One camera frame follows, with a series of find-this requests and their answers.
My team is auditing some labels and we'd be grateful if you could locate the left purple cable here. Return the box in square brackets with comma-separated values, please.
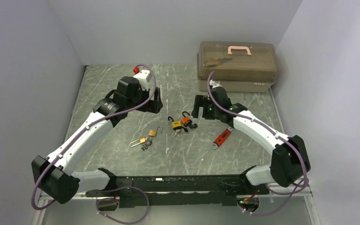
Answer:
[30, 64, 157, 211]

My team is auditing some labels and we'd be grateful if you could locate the orange padlock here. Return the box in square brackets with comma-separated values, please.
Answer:
[181, 111, 198, 129]

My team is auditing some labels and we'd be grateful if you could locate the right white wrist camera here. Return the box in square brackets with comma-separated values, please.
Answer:
[209, 80, 222, 89]

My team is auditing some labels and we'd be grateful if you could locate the brass padlock long shackle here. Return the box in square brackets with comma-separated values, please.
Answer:
[129, 137, 147, 147]

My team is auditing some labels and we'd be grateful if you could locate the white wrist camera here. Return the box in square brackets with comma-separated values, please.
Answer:
[209, 80, 222, 89]
[133, 67, 152, 90]

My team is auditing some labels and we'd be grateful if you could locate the small brass padlock open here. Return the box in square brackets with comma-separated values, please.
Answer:
[148, 126, 162, 137]

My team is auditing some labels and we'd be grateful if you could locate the brown translucent toolbox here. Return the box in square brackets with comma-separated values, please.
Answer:
[197, 41, 278, 92]

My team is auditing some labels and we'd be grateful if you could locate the yellow padlock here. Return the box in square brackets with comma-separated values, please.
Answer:
[167, 116, 188, 137]

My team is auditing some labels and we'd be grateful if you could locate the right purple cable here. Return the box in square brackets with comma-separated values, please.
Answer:
[207, 71, 309, 196]

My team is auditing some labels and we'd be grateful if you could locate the black keys bunch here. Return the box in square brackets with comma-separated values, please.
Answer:
[141, 139, 152, 150]

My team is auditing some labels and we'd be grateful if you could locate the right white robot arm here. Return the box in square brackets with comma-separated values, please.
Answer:
[191, 84, 311, 195]

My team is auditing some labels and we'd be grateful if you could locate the purple cable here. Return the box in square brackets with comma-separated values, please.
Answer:
[30, 64, 157, 211]
[207, 71, 309, 196]

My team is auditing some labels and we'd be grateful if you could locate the red handled adjustable wrench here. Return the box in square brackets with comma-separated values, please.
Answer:
[211, 126, 233, 150]

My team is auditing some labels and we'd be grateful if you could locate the pink toolbox handle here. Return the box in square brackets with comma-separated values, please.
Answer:
[227, 45, 252, 55]

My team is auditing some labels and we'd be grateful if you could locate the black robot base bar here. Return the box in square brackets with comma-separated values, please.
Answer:
[86, 174, 269, 208]

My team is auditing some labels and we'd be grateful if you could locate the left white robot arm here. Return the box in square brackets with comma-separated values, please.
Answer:
[31, 70, 163, 204]

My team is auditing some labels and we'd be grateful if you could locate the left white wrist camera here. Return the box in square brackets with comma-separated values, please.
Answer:
[133, 67, 152, 90]

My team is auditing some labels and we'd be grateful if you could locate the aluminium frame rail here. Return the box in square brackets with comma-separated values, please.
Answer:
[32, 191, 321, 225]

